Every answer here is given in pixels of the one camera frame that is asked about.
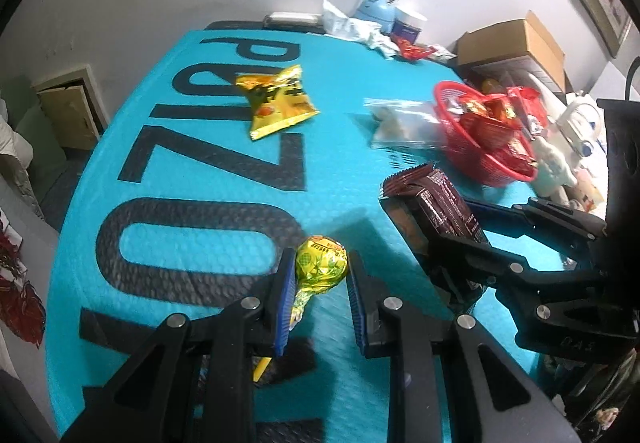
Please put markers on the framed picture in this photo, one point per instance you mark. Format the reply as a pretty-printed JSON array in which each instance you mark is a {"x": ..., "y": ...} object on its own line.
[{"x": 602, "y": 3}]

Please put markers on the dark red snack packet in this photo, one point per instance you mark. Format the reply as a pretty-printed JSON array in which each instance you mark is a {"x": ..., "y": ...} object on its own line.
[{"x": 440, "y": 205}]

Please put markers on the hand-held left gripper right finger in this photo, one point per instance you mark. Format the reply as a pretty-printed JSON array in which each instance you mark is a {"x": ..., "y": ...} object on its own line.
[{"x": 356, "y": 303}]

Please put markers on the blue round toy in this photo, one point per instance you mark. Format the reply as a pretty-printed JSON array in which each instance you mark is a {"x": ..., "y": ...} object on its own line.
[{"x": 375, "y": 13}]

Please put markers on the yellow snack bag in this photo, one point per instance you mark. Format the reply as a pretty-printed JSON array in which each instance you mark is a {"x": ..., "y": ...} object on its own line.
[{"x": 277, "y": 100}]

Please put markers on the red patterned cloth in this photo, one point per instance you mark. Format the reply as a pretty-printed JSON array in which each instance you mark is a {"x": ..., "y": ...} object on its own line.
[{"x": 20, "y": 293}]

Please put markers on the wooden wall hatch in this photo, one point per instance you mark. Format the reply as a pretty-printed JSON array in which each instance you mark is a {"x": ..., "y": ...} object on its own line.
[{"x": 70, "y": 110}]

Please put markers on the white power strip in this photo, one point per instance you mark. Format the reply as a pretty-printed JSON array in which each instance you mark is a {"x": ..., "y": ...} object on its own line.
[{"x": 292, "y": 19}]

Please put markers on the white cartoon water bottle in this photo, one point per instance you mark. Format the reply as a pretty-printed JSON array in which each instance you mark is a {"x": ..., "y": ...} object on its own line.
[{"x": 555, "y": 163}]

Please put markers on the red crumpled wrapper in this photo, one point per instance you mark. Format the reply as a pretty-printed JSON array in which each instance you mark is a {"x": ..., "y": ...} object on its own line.
[{"x": 412, "y": 50}]

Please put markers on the cardboard box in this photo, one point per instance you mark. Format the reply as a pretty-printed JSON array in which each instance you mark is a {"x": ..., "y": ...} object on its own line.
[{"x": 515, "y": 43}]

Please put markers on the brown snack packet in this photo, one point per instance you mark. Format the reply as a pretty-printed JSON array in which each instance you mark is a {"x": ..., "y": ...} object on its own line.
[{"x": 517, "y": 155}]

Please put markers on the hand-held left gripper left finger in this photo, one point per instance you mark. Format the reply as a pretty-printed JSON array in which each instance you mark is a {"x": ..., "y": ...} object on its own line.
[{"x": 285, "y": 303}]

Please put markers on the white crumpled wrapper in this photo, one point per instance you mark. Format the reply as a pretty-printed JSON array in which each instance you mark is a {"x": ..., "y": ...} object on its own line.
[{"x": 444, "y": 54}]

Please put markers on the white jar with purple label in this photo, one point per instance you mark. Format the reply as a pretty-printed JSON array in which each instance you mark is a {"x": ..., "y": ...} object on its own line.
[{"x": 409, "y": 25}]

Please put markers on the crumpled white tissues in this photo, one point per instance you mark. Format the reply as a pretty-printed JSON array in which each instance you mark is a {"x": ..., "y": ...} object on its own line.
[{"x": 350, "y": 25}]

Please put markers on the yellow lollipop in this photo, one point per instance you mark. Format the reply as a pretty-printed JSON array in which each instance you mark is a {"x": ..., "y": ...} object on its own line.
[{"x": 320, "y": 265}]

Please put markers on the red plastic basket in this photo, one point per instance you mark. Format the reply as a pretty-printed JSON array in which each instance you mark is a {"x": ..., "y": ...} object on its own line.
[{"x": 470, "y": 163}]

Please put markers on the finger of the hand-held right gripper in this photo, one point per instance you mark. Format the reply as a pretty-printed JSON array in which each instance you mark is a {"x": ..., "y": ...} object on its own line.
[
  {"x": 515, "y": 273},
  {"x": 540, "y": 215}
]

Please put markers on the clear plastic snack bag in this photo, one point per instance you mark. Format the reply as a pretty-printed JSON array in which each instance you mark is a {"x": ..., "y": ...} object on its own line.
[{"x": 405, "y": 123}]

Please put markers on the shiny red bag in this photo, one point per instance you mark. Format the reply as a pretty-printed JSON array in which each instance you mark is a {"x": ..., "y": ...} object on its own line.
[{"x": 532, "y": 105}]

